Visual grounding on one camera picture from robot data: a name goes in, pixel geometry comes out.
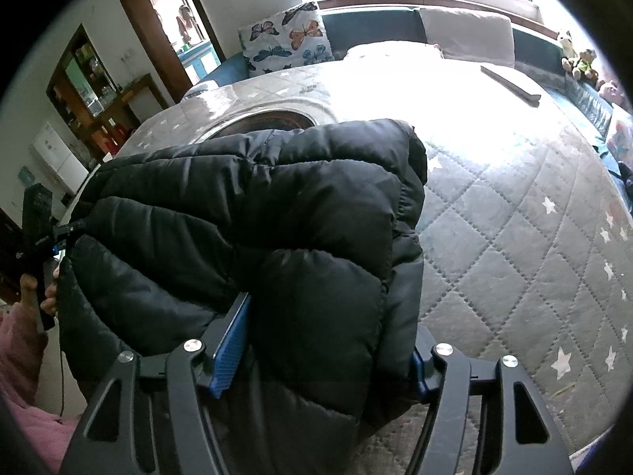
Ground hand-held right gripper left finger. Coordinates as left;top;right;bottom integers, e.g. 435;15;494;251
59;291;253;475

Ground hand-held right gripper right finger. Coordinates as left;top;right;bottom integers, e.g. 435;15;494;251
411;325;574;475

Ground black puffer jacket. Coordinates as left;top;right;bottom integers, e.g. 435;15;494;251
58;119;428;475

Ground person's left forearm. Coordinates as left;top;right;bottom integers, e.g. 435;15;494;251
0;302;82;473

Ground person's left hand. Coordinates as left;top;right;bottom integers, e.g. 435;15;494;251
19;262;63;315

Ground white refrigerator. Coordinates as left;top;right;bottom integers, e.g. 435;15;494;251
32;121;90;194

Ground red plastic stool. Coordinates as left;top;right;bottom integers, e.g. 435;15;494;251
101;126;124;154

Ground wooden display cabinet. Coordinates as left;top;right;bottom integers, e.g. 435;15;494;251
45;25;122;132

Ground grey patterned cushion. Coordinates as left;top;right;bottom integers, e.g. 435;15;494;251
180;84;218;102

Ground blue and white cabinet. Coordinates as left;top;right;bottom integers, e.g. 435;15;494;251
180;42;218;82

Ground round white-rimmed mat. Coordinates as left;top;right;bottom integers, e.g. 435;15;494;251
200;111;317;142

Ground hanging garment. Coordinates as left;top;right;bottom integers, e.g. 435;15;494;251
175;4;196;43

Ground dark blue bag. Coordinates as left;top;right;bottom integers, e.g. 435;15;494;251
618;158;633;209

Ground large butterfly print pillow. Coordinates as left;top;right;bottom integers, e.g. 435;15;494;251
239;1;336;77

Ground clear plastic storage box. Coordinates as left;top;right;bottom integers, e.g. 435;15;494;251
606;111;633;159

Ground dark flat stick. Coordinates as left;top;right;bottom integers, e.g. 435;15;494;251
479;64;542;107

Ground brown bear plush green shirt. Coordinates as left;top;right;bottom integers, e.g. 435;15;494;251
571;48;598;82

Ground pale grey cushion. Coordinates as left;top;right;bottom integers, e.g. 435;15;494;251
419;7;515;66

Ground teal padded bed surround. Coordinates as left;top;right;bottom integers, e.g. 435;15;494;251
198;5;616;139

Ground black and white cow plush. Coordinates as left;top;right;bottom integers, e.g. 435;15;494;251
556;28;578;72

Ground black cable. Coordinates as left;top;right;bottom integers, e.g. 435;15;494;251
55;327;67;419

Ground brown wooden door frame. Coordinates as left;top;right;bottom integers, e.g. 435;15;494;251
114;0;226;110

